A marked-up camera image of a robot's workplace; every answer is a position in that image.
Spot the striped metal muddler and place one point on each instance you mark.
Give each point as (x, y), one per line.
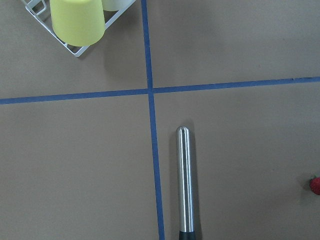
(185, 185)

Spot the red strawberry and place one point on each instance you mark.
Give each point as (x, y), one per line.
(314, 185)

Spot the white cup on rack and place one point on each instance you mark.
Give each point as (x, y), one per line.
(114, 5)

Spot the yellow cup on rack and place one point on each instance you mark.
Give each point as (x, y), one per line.
(78, 22)

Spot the white cup rack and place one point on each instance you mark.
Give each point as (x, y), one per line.
(40, 10)

